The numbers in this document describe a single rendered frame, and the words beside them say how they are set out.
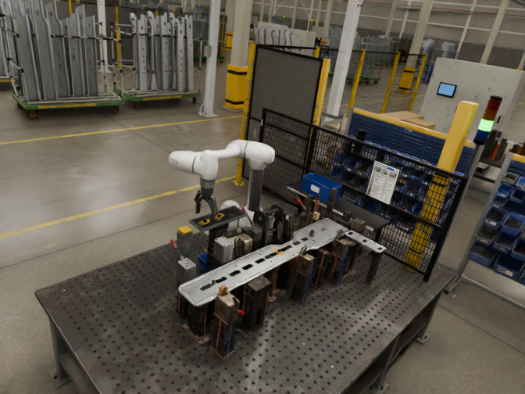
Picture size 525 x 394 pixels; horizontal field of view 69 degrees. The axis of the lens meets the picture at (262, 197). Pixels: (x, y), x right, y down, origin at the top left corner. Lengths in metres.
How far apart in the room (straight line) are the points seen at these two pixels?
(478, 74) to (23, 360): 8.31
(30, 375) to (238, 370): 1.56
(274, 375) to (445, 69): 7.74
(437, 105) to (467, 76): 0.78
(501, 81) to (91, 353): 8.05
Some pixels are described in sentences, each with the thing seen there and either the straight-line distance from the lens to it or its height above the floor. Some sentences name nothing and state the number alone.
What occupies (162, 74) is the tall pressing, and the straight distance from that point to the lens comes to 10.15.
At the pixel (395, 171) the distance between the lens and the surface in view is 2.99.
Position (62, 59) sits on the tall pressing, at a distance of 8.96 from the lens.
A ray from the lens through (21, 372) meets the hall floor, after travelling 3.22.
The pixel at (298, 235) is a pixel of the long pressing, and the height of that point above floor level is 1.00.
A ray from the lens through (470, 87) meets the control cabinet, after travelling 8.84.
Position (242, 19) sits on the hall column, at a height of 2.16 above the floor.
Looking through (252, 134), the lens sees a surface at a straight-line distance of 5.35.
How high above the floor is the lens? 2.34
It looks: 26 degrees down
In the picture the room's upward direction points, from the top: 8 degrees clockwise
